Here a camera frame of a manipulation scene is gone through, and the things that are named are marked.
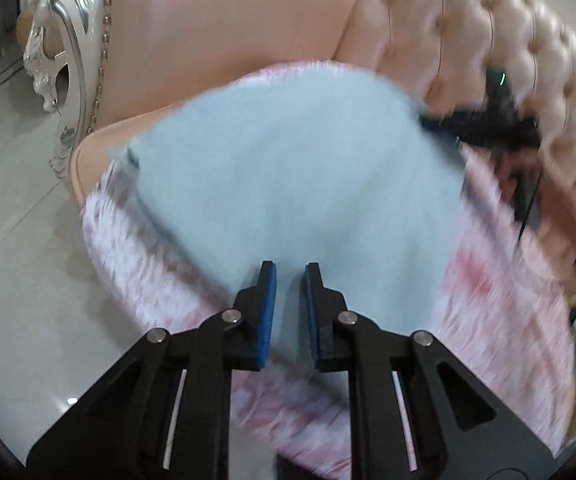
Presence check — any light blue sweater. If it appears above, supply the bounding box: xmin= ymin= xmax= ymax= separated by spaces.
xmin=120 ymin=66 xmax=465 ymax=377

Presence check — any person's right hand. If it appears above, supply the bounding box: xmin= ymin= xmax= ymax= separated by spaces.
xmin=493 ymin=148 xmax=550 ymax=216

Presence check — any tufted peach leather sofa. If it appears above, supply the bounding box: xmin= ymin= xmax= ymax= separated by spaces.
xmin=24 ymin=0 xmax=576 ymax=202

